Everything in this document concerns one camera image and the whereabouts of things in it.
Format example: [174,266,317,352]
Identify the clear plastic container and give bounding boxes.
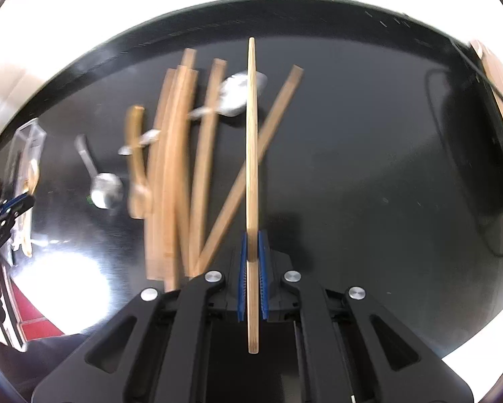
[6,118,47,259]

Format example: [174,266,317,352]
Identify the large metal spoon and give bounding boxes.
[118,71,270,157]

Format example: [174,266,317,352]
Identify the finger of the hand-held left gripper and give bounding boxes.
[0,194,36,238]

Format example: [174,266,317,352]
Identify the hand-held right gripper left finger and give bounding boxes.
[31,231,249,403]

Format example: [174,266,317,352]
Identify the wooden spoon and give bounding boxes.
[21,156,41,258]
[126,106,155,220]

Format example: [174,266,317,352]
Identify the small metal spoon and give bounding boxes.
[74,134,124,211]

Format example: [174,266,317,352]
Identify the bamboo chopstick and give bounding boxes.
[188,59,228,275]
[245,37,261,355]
[146,69,177,281]
[163,48,199,292]
[195,64,305,275]

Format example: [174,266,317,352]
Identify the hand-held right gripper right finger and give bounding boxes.
[259,230,475,403]

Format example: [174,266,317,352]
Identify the red cloth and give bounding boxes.
[7,278,64,342]

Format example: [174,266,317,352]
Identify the wooden board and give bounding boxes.
[469,40,503,200]

